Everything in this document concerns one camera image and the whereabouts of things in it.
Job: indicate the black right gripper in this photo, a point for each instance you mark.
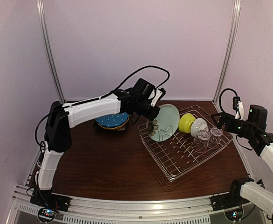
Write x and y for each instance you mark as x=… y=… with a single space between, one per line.
x=223 y=120

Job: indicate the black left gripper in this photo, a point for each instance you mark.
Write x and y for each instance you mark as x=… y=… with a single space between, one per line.
x=151 y=115

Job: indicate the clear glass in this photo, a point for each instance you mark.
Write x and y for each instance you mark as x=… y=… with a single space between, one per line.
x=199 y=145
x=215 y=137

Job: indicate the white grid pattern bowl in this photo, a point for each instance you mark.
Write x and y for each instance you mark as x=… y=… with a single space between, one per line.
x=197 y=125

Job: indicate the pale green flower plate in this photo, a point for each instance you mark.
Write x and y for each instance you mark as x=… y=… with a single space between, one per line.
x=165 y=124

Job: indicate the blue polka dot plate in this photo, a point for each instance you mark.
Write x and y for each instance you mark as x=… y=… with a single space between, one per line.
x=124 y=116

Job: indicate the lime green bowl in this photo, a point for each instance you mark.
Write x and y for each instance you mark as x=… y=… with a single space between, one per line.
x=186 y=122

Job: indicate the yellow polka dot plate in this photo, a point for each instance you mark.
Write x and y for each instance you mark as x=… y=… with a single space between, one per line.
x=112 y=124

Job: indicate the black square floral plate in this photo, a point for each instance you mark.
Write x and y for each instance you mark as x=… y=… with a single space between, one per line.
x=97 y=128

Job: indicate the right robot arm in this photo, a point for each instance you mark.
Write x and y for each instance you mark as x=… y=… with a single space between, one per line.
x=254 y=130

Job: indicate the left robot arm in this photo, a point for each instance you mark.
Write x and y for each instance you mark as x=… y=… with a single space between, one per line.
x=140 y=99

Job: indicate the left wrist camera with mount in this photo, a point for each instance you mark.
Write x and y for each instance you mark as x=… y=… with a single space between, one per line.
x=156 y=95

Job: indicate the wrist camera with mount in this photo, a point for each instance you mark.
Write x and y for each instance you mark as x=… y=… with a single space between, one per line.
x=238 y=107
x=156 y=95

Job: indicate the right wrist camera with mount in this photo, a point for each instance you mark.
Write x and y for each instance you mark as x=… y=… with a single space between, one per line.
x=238 y=107

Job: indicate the chrome wire dish rack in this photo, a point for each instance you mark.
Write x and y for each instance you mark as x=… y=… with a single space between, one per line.
x=175 y=156

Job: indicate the right aluminium frame post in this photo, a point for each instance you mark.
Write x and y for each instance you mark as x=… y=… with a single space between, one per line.
x=228 y=53

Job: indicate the aluminium frame post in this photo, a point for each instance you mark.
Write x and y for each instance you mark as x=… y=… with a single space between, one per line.
x=48 y=50
x=228 y=53

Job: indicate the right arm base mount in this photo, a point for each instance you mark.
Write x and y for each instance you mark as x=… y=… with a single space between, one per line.
x=226 y=201

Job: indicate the front aluminium rail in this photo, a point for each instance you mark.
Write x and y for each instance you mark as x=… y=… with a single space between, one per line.
x=197 y=210

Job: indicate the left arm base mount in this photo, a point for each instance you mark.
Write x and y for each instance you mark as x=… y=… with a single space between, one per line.
x=45 y=198

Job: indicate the left aluminium frame post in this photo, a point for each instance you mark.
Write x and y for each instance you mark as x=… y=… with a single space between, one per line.
x=48 y=50

